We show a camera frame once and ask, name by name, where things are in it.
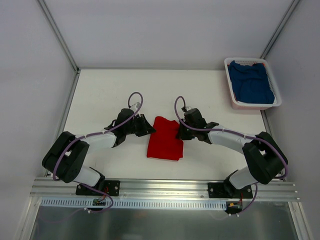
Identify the red t shirt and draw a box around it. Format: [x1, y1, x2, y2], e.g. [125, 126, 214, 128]
[146, 116, 184, 161]

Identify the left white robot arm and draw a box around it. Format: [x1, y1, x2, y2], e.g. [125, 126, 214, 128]
[42, 108, 156, 195]

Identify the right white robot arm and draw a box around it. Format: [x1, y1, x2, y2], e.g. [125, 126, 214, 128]
[177, 106, 288, 199]

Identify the white plastic basket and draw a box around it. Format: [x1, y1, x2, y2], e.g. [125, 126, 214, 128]
[224, 57, 282, 111]

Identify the blue t shirt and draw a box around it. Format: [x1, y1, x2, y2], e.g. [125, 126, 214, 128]
[228, 61, 275, 104]

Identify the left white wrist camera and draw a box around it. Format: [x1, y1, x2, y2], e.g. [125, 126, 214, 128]
[129, 102, 141, 112]

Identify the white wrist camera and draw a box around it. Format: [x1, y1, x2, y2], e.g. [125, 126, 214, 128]
[129, 102, 141, 112]
[181, 106, 193, 113]

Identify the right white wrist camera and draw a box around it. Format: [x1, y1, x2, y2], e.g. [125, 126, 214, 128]
[181, 106, 193, 113]

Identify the aluminium mounting rail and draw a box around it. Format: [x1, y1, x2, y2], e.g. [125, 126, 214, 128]
[29, 177, 301, 202]

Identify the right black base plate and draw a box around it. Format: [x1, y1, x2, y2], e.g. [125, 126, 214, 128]
[207, 182, 253, 199]

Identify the white slotted cable duct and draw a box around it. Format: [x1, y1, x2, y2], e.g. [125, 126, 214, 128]
[40, 197, 227, 211]

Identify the left aluminium frame post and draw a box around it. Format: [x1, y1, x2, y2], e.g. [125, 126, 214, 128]
[36, 0, 80, 74]

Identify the aluminium frame post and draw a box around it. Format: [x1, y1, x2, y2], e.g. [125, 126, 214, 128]
[36, 0, 80, 74]
[260, 0, 301, 59]

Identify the right aluminium frame post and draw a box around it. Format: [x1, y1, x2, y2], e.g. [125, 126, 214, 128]
[260, 0, 301, 59]

